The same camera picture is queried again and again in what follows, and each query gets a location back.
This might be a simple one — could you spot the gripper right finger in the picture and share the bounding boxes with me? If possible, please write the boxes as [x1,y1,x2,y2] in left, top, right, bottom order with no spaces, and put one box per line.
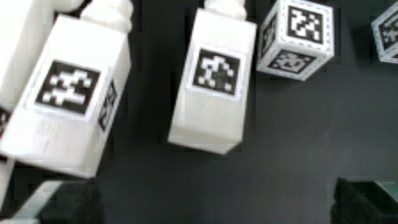
[330,178,398,224]

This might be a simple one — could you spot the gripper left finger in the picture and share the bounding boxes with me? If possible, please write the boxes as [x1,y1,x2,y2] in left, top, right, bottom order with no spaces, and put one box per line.
[0,180,105,224]

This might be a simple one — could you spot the white chair leg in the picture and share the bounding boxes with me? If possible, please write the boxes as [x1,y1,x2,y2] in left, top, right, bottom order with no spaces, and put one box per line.
[0,0,133,178]
[167,0,257,154]

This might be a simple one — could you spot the tagged white cube left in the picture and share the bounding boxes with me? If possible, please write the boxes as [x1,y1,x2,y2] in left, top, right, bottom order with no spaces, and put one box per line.
[256,0,334,81]

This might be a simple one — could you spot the tagged white cube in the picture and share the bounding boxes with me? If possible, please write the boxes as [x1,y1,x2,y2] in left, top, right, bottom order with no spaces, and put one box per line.
[371,2,398,64]
[256,0,334,81]

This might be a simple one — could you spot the tagged white cube right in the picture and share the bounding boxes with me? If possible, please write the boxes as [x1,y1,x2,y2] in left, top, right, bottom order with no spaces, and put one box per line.
[371,2,398,64]

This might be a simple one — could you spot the white chair back frame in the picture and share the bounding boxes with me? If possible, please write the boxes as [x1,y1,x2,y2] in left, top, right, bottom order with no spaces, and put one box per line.
[0,0,83,135]

